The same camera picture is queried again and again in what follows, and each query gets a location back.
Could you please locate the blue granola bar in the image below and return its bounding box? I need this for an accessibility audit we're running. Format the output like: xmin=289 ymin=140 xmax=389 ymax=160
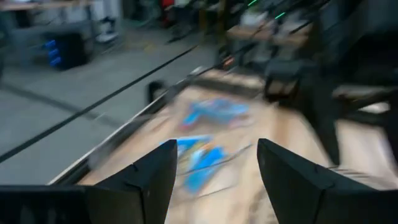
xmin=195 ymin=98 xmax=250 ymax=123
xmin=182 ymin=105 xmax=203 ymax=129

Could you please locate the teal orange-ended granola bar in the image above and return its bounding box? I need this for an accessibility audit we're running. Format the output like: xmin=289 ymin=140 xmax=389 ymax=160
xmin=160 ymin=134 xmax=214 ymax=156
xmin=183 ymin=146 xmax=229 ymax=194

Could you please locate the black table-edge clamp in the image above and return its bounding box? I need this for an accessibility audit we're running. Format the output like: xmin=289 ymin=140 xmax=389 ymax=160
xmin=146 ymin=80 xmax=166 ymax=105

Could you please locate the wooden background table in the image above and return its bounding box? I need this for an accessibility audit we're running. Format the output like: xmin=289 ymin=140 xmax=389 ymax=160
xmin=226 ymin=18 xmax=312 ymax=47

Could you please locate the clear plastic bin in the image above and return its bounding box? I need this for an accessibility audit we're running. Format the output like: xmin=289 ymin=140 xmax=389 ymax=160
xmin=174 ymin=93 xmax=262 ymax=133
xmin=155 ymin=130 xmax=259 ymax=203

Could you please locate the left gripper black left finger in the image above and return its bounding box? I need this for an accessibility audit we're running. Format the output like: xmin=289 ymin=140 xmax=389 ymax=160
xmin=84 ymin=139 xmax=178 ymax=224

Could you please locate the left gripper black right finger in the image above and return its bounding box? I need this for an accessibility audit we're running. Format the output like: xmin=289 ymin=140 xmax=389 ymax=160
xmin=256 ymin=138 xmax=377 ymax=224

